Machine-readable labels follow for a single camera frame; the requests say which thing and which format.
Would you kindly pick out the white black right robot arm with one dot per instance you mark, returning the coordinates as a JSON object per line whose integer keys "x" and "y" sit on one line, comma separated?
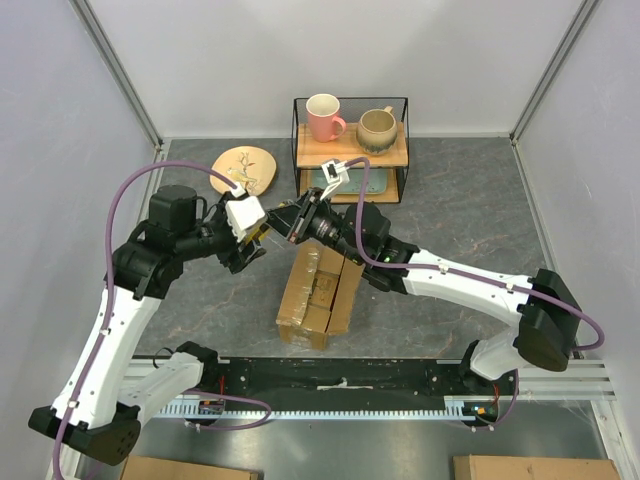
{"x": 541, "y": 314}

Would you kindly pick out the cardboard box bottom left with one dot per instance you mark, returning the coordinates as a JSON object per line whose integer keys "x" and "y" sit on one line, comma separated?
{"x": 148, "y": 468}

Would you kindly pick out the cardboard box bottom right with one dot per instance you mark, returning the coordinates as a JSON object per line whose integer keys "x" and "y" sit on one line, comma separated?
{"x": 476, "y": 467}

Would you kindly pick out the pink ceramic mug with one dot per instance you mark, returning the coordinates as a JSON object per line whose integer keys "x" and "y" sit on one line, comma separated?
{"x": 323, "y": 117}

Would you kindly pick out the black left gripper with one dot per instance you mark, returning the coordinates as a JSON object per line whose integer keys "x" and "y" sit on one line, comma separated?
{"x": 237, "y": 260}

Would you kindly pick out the black wire wooden shelf rack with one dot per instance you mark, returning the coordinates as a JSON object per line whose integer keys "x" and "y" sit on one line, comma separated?
{"x": 309, "y": 154}

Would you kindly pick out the beige stoneware mug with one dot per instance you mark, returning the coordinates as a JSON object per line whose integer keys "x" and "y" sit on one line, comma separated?
{"x": 377, "y": 131}

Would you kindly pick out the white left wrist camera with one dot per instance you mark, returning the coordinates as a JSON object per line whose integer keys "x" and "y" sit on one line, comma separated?
{"x": 244, "y": 212}

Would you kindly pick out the kraft scouring pads package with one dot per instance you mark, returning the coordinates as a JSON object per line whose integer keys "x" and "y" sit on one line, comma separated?
{"x": 323, "y": 289}

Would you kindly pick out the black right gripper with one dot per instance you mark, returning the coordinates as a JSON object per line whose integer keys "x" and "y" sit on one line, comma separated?
{"x": 282, "y": 219}

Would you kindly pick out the brown cardboard express box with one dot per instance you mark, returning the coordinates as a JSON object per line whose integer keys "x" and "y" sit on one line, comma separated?
{"x": 305, "y": 325}

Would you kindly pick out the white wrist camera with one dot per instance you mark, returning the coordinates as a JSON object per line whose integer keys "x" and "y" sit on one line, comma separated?
{"x": 336, "y": 176}
{"x": 244, "y": 212}

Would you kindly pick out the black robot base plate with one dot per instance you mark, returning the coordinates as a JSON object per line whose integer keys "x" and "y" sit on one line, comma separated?
{"x": 345, "y": 385}

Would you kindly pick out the aluminium frame rail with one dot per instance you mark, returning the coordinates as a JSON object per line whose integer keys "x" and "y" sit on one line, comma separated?
{"x": 106, "y": 50}

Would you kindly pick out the beige plate with bird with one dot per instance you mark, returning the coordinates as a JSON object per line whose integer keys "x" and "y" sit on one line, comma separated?
{"x": 252, "y": 167}

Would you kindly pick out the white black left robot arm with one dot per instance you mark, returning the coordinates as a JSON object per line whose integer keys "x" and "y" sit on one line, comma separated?
{"x": 95, "y": 414}

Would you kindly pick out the teal rectangular ceramic tray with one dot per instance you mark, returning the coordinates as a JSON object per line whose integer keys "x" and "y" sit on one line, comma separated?
{"x": 377, "y": 181}

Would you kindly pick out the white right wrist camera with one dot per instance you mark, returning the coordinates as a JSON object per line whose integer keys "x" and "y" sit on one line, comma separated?
{"x": 336, "y": 176}

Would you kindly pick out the yellow utility knife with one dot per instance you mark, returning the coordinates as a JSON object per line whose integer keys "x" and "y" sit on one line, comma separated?
{"x": 261, "y": 229}

